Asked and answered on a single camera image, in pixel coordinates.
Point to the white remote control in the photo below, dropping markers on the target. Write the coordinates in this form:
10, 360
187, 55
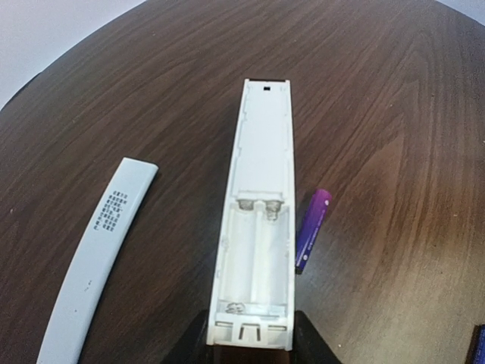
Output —
253, 294

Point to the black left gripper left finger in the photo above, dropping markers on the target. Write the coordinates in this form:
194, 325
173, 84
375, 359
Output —
191, 346

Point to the purple battery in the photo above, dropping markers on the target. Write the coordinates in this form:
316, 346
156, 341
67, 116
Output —
311, 224
475, 353

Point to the white remote battery cover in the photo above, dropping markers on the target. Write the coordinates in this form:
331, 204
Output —
92, 262

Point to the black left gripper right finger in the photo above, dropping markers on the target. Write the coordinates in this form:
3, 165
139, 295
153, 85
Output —
308, 345

